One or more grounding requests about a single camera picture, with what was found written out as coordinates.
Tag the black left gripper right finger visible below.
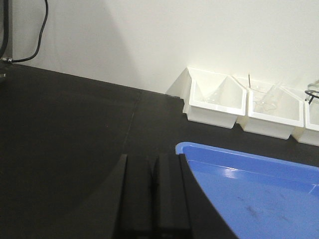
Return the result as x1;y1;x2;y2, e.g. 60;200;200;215
153;154;237;239

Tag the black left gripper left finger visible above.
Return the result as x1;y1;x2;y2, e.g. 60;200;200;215
71;154;152;239

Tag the blue plastic tray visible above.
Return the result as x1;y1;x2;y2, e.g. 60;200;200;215
175;142;319;239

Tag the white left storage bin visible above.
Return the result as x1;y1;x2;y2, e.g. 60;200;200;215
180;67;247;129

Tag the white storage bin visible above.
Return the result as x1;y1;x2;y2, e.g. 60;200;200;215
283;87;319;146
236;77;304;139
180;67;247;129

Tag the white middle storage bin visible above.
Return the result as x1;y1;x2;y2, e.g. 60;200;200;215
236;77;304;139

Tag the white right storage bin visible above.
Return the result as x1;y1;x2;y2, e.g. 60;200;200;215
283;87;319;146

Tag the glass flask on stand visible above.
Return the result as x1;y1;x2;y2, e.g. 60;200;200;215
307;80;319;96

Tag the black wire tripod stand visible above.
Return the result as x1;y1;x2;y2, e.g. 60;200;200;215
305;90;319;105

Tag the black cable on wall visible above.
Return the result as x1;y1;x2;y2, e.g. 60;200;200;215
0;0;48;63

